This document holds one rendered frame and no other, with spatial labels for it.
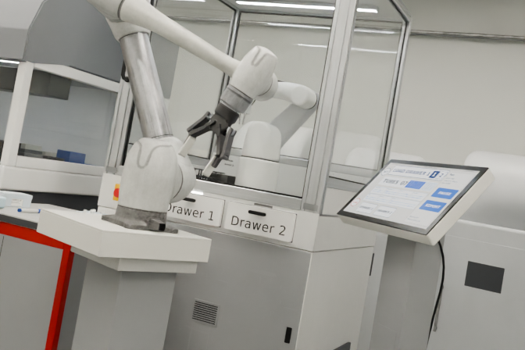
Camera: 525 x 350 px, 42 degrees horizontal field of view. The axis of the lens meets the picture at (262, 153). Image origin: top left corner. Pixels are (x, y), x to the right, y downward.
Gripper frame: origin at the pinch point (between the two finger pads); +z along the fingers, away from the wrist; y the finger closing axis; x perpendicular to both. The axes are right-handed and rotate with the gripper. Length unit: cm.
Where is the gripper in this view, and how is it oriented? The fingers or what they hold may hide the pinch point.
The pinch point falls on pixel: (194, 162)
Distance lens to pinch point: 214.3
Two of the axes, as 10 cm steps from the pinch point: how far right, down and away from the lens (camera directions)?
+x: -5.7, -3.3, -7.5
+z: -5.5, 8.3, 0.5
